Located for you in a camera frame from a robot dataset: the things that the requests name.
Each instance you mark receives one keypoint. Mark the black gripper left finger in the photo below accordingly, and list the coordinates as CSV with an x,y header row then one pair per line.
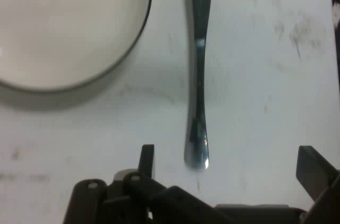
x,y
125,197

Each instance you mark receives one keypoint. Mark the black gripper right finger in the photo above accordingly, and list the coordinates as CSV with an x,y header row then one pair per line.
x,y
316,169

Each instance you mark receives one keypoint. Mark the silver metal cutlery utensil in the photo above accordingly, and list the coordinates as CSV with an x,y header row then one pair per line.
x,y
197,75

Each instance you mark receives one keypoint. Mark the black glossy bag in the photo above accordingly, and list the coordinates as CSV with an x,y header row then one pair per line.
x,y
335,1

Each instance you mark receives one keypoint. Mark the white plate with dark rim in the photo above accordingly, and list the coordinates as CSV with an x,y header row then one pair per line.
x,y
66,27

